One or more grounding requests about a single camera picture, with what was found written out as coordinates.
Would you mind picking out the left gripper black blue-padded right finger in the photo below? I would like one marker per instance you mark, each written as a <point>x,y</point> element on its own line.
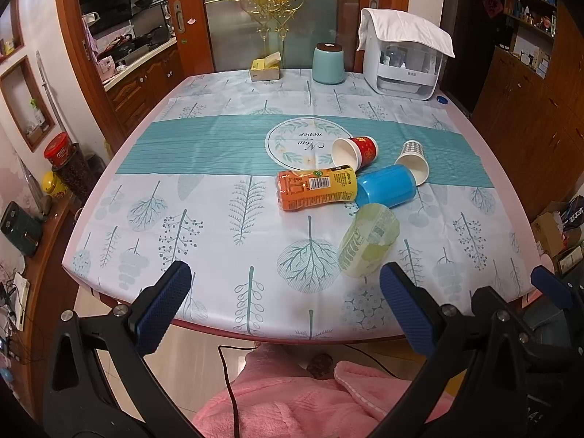
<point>437,402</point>

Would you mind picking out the orange juice bottle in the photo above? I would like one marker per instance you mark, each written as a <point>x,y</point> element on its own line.
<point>299,190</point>

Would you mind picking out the pink fleece robe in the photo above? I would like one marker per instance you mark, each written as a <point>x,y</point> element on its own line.
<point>273,396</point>

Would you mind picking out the green milk tea bottle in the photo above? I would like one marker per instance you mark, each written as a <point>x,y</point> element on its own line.
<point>373,231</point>

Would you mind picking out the white cloth on appliance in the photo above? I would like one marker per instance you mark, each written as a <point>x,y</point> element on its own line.
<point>394,26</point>

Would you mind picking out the yellow round object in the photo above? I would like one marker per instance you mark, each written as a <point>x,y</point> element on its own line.
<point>53,186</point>

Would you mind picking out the yellow tissue box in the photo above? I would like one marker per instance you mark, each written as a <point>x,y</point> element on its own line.
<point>266,68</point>

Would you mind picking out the white countertop appliance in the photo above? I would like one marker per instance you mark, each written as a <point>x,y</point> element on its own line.
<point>409,70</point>

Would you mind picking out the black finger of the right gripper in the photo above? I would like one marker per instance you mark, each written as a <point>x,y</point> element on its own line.
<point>526,366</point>

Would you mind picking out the blue plastic cup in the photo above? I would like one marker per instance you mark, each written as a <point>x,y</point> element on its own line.
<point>391,186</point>

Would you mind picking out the checkered paper cup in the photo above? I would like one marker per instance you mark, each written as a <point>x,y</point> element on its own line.
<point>412,157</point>

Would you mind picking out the red tin can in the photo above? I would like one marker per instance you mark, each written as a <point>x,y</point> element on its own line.
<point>59,150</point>

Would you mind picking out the red paper cup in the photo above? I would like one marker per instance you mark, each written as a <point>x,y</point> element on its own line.
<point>357,153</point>

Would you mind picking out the teal canister brown lid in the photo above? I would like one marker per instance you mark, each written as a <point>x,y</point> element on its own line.
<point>328,64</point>

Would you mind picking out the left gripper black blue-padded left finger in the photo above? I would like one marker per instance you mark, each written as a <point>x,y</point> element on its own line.
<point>78,400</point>

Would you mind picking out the black device on sideboard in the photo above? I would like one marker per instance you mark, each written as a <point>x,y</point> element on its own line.
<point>21,229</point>

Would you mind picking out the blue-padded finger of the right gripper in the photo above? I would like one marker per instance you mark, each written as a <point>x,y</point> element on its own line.
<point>564,293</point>

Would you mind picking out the teal patterned tablecloth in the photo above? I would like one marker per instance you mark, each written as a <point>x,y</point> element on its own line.
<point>272,191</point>

